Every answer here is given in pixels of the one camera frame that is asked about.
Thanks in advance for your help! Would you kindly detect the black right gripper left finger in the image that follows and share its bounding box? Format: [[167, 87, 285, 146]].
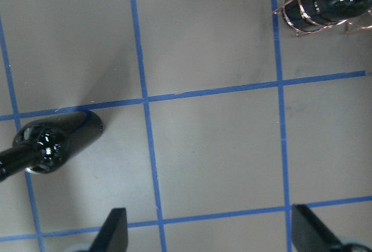
[[88, 208, 128, 252]]

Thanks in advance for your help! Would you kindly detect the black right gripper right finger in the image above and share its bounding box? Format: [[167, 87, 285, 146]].
[[291, 204, 343, 252]]

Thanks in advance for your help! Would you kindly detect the copper wire bottle basket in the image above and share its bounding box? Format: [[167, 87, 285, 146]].
[[273, 0, 372, 37]]

